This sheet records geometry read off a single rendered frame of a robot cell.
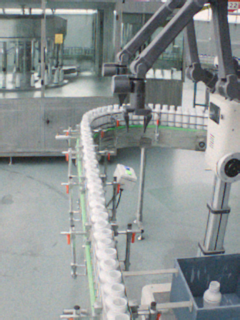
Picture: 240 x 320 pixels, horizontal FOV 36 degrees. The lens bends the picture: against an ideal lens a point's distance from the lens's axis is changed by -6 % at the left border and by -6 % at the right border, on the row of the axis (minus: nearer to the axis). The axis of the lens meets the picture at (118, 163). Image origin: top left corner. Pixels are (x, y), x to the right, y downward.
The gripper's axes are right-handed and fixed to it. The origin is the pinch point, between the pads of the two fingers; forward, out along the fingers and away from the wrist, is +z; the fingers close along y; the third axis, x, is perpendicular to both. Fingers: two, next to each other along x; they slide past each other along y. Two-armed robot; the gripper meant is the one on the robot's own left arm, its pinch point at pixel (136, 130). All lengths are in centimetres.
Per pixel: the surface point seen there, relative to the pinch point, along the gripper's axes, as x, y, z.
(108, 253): -45, -13, 26
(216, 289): -35, 30, 51
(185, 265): -22, 20, 49
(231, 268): -21, 42, 52
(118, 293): -66, -13, 25
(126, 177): 24.9, 1.7, 29.3
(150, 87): 521, 114, 61
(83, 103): 330, -8, 55
